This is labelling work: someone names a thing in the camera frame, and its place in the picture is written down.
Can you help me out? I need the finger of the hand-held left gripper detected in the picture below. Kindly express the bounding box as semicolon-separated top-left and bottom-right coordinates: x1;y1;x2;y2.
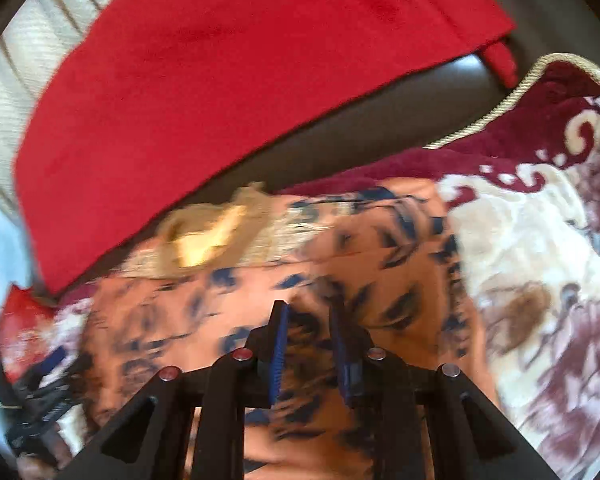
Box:
34;346;69;377

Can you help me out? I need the dark leather sofa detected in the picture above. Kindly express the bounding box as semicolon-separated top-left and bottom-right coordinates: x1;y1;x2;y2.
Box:
145;0;600;201

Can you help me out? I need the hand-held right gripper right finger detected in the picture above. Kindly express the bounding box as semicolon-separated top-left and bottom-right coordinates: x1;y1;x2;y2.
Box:
329;304;548;480

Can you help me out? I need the red printed packet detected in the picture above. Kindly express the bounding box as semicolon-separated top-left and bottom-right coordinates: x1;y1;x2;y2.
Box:
0;284;57;382

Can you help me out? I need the red cloth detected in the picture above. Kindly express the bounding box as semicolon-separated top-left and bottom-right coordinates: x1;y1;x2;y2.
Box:
11;0;518;297

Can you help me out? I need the orange floral garment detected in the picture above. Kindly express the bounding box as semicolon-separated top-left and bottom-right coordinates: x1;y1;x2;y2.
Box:
80;180;501;480

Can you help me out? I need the floral plush blanket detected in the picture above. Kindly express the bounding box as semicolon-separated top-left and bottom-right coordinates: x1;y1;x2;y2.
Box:
0;52;600;480

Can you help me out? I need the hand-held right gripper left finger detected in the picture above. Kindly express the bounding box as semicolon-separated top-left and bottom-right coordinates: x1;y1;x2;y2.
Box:
65;301;291;480

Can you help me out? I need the grey framed glass door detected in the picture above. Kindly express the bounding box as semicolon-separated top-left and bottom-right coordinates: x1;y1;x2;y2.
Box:
0;195;37;311

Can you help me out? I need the cream curtain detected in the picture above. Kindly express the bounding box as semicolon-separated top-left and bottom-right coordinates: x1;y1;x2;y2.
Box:
0;0;146;221

